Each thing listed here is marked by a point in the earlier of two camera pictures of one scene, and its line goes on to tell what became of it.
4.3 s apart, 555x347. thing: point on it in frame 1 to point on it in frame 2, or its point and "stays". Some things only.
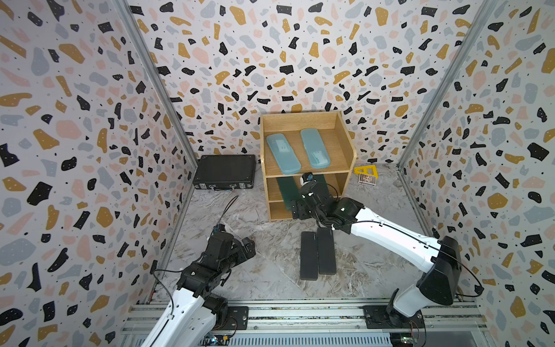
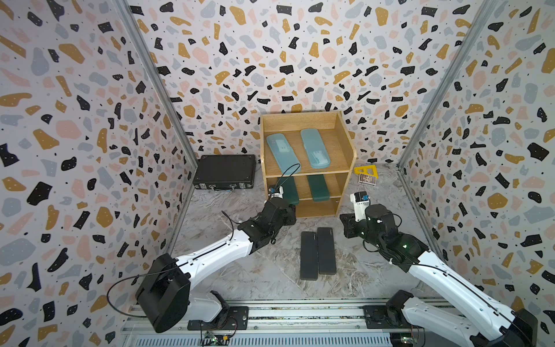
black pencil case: x=308 y=256 stays
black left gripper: x=242 y=255 to x=290 y=214
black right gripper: x=299 y=206 to x=351 y=223
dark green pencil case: x=289 y=190 stays
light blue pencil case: x=318 y=155 stays
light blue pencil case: x=285 y=159 stays
